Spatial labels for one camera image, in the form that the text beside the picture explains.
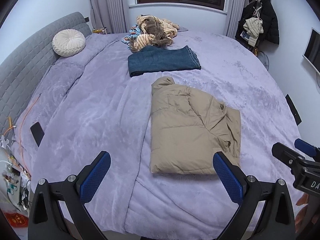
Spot red gold packet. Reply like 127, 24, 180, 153
4, 212, 29, 228

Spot blue patterned garment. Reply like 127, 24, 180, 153
121, 24, 144, 53

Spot black smartphone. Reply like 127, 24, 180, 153
30, 122, 44, 147

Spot folded blue jeans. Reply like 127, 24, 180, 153
127, 46, 201, 77

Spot cream striped hanging garment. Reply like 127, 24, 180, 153
243, 17, 264, 47

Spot person's right hand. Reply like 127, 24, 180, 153
295, 193, 309, 232

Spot orange charging cable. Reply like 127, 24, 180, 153
2, 93, 42, 176

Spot black coat on rack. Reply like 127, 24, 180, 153
235, 0, 279, 47

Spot round cream pleated cushion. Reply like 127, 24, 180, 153
52, 29, 86, 57

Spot black wall bracket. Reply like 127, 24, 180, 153
285, 94, 302, 126

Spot grey curtain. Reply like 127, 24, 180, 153
223, 0, 245, 38
90, 0, 130, 34

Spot grey left curtain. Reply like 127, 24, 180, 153
90, 0, 130, 34

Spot beige puffer jacket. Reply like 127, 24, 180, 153
150, 76, 241, 174

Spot brown striped clothes pile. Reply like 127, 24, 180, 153
129, 15, 180, 53

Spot grey right curtain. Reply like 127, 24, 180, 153
223, 0, 245, 38

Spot wall mounted tv screen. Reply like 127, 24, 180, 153
303, 28, 320, 74

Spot grey quilted headboard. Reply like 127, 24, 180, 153
1, 12, 92, 140

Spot lavender fleece blanket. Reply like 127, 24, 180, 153
12, 31, 301, 239

